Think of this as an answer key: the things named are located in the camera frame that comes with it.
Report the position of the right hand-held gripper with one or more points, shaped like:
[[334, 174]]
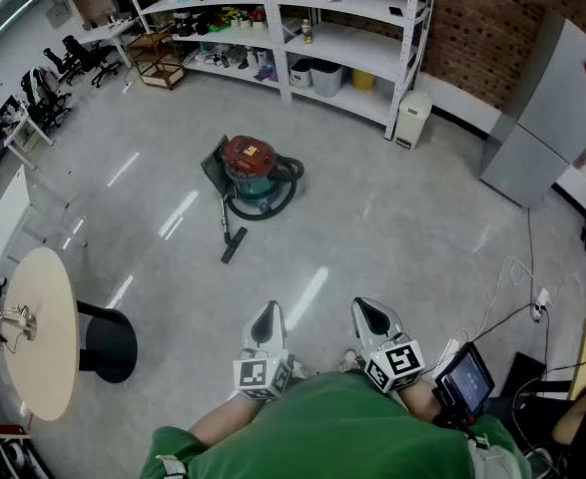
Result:
[[397, 364]]

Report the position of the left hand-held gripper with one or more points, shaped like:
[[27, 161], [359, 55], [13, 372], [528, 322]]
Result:
[[262, 374]]

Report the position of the person's right forearm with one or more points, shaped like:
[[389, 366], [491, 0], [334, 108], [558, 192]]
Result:
[[422, 399]]

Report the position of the person's left forearm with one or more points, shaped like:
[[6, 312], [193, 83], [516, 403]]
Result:
[[227, 414]]

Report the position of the red vacuum cleaner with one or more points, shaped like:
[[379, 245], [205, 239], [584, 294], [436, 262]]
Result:
[[300, 170]]

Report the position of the person's right shoe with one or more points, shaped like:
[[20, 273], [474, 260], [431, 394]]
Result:
[[348, 361]]

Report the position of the person's shoe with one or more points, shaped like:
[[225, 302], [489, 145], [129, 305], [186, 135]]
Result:
[[301, 369], [348, 361]]

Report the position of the person's left shoe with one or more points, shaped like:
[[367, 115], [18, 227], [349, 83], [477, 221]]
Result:
[[301, 369]]

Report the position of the metal wand with black nozzle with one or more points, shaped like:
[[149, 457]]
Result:
[[233, 247]]

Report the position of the wrist-mounted screen device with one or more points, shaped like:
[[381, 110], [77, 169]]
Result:
[[464, 379]]

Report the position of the green shirt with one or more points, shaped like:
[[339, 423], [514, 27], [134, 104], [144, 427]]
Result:
[[332, 427]]

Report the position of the black flat panel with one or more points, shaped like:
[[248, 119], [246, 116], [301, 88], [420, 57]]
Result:
[[527, 372]]

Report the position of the grey flat board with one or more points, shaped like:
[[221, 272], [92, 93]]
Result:
[[213, 167]]

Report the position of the white pedal bin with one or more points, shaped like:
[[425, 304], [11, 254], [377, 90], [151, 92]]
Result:
[[412, 118]]

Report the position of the round wooden table black base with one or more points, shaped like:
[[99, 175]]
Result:
[[43, 327]]

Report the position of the small metal stand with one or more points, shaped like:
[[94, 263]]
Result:
[[27, 325]]

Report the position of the yellow bucket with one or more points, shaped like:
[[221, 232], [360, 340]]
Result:
[[363, 80]]

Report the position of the grey storage bin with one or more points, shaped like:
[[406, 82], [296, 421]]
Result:
[[326, 80]]

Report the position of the small white bin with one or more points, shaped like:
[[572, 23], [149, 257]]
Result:
[[300, 75]]

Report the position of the purple cloth pile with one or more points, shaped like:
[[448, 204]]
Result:
[[267, 74]]

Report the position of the grey metal cabinet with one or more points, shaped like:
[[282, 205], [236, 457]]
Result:
[[547, 118]]

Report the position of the wooden trolley cart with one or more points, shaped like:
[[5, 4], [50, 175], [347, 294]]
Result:
[[165, 75]]

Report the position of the equipment rack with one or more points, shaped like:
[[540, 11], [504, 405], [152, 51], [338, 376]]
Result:
[[3, 454]]

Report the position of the white desk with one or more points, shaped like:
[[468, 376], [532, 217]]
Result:
[[23, 128], [105, 30], [10, 207]]

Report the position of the yellow drink bottle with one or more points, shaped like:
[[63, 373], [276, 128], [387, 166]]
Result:
[[307, 35]]

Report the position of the white pot red flowers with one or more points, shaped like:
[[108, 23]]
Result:
[[259, 24]]

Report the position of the green tray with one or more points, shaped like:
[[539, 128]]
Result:
[[218, 27]]

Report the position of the black phone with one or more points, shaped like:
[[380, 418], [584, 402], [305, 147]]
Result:
[[395, 11]]

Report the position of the white metal shelving unit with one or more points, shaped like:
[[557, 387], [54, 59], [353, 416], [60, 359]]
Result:
[[272, 18]]

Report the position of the office chair with hanging clothes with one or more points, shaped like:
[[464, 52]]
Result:
[[43, 88]]

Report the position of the black office chair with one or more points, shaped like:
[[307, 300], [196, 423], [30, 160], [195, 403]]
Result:
[[55, 60], [80, 50]]

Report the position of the white wall box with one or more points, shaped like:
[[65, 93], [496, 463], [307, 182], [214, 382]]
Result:
[[59, 15]]

